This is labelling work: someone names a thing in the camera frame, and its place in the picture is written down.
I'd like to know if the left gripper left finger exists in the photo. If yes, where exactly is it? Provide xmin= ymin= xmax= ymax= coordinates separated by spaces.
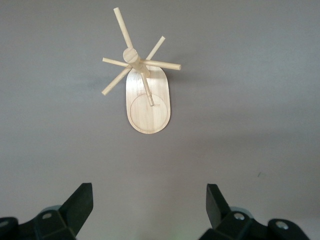
xmin=32 ymin=182 xmax=95 ymax=240

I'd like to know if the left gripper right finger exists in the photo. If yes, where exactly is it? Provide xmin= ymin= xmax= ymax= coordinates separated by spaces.
xmin=199 ymin=183 xmax=271 ymax=240

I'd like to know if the wooden cup rack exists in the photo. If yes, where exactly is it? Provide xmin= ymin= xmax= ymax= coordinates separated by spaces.
xmin=101 ymin=7 xmax=182 ymax=136

